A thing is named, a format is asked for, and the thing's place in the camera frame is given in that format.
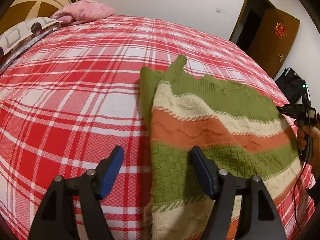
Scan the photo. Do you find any green striped knit sweater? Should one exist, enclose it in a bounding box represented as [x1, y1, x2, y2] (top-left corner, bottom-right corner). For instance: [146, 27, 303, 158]
[140, 55, 302, 239]

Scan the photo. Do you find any dark jacket forearm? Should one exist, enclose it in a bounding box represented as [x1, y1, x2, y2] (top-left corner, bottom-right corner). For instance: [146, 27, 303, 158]
[308, 165, 320, 207]

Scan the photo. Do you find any right hand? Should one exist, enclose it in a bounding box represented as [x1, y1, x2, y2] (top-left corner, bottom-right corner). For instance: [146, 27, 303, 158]
[295, 113, 320, 168]

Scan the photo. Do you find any black bag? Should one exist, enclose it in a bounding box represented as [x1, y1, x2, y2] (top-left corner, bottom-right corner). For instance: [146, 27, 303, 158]
[276, 68, 308, 103]

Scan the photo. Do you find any brown wooden door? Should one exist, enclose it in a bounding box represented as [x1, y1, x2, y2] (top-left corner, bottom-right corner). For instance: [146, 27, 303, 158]
[247, 8, 300, 78]

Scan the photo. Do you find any red decoration on door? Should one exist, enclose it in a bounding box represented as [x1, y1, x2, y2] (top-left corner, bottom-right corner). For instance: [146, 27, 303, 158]
[274, 23, 287, 38]

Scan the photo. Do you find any red plaid bed sheet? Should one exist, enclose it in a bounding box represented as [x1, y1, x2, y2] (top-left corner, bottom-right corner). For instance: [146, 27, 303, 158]
[1, 16, 315, 239]

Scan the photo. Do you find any grey patterned pillow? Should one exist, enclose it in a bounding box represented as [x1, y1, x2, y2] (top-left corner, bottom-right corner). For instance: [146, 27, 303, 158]
[1, 17, 61, 74]

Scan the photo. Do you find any pink pillow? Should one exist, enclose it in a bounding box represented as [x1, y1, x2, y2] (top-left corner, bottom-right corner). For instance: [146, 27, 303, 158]
[50, 0, 116, 25]

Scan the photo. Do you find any cream wooden headboard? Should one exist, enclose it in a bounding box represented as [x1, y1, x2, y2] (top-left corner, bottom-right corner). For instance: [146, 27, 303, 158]
[1, 0, 72, 33]

